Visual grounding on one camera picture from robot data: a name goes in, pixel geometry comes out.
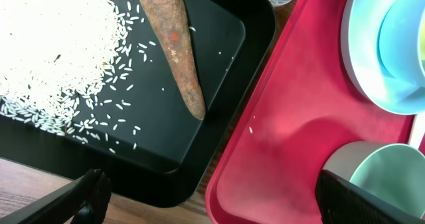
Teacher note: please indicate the yellow plastic cup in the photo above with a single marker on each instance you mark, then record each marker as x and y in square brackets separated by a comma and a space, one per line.
[422, 43]

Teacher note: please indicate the white rice pile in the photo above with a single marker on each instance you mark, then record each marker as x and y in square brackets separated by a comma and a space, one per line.
[71, 68]

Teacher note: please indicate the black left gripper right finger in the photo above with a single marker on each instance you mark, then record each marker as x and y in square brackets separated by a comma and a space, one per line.
[341, 202]

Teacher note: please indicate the small light blue bowl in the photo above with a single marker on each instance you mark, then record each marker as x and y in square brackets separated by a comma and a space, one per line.
[400, 41]

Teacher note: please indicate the white plastic spoon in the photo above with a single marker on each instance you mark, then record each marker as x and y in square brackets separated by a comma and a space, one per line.
[417, 131]

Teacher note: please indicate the black plastic bin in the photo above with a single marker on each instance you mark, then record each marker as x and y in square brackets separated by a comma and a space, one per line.
[143, 137]

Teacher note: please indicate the light blue plate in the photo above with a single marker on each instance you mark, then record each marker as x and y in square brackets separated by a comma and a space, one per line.
[360, 27]

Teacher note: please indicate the mint green bowl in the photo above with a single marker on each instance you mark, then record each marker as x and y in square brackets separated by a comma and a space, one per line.
[392, 172]

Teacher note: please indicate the brown carrot piece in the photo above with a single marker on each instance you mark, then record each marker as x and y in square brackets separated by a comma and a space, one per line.
[168, 19]

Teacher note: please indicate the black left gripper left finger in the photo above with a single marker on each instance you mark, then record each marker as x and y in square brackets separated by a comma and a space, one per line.
[85, 201]

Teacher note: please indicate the red plastic tray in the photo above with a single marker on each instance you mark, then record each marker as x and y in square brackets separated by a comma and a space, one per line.
[303, 109]

